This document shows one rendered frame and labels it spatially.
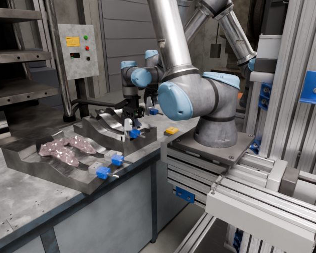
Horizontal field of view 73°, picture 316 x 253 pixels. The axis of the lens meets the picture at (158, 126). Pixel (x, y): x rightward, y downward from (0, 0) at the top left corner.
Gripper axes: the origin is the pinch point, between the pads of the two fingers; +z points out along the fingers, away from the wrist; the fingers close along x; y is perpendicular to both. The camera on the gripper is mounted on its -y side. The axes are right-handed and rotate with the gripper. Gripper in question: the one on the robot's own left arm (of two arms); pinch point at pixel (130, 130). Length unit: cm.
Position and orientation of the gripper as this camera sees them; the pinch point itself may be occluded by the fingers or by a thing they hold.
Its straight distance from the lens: 113.3
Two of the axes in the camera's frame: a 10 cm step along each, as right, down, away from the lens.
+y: 7.6, 2.4, -6.0
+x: 6.5, -3.0, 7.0
